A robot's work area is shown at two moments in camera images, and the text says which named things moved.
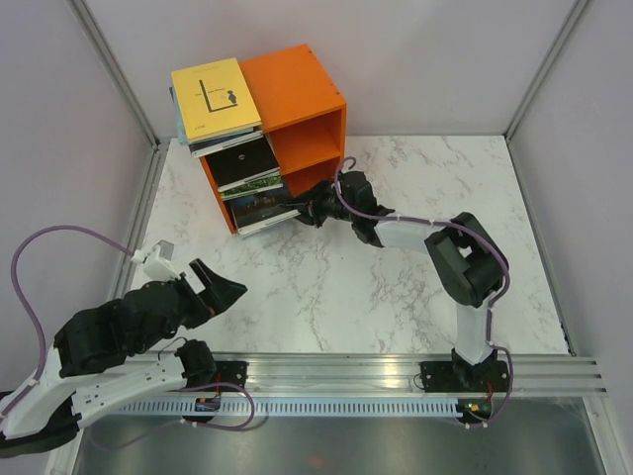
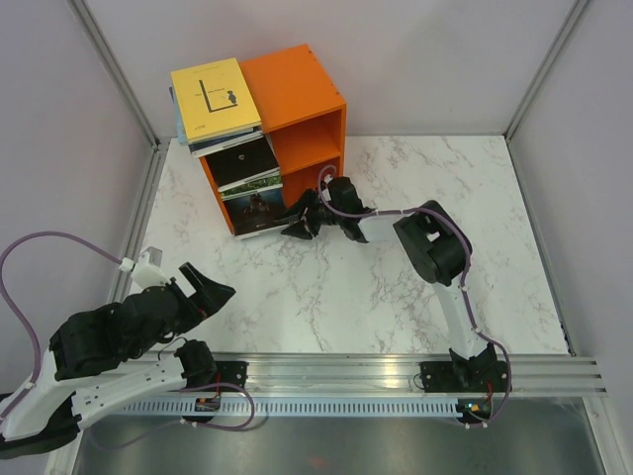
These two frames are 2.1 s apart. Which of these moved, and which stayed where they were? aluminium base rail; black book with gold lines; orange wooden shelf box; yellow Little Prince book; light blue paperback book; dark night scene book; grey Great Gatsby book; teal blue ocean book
Moved: yellow Little Prince book; teal blue ocean book; black book with gold lines
Stayed: aluminium base rail; light blue paperback book; dark night scene book; orange wooden shelf box; grey Great Gatsby book
